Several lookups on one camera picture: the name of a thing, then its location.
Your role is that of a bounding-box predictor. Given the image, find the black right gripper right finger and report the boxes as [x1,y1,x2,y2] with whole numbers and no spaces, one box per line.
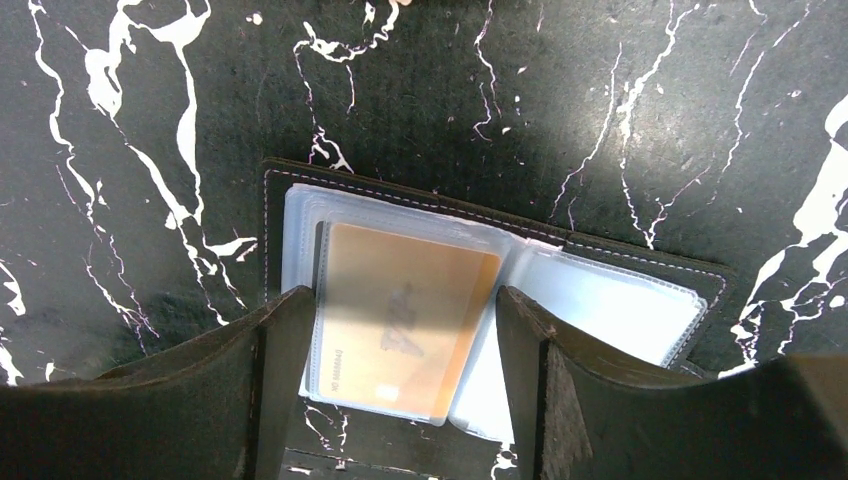
[496,287,847,479]

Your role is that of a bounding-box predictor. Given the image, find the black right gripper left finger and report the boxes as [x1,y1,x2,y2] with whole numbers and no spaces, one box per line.
[1,286,316,479]

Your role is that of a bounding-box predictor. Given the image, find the black leather card holder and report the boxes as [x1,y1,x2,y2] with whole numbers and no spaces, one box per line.
[262,160,734,443]

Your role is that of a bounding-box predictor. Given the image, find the gold VIP card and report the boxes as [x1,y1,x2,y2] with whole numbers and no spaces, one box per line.
[310,223,503,426]

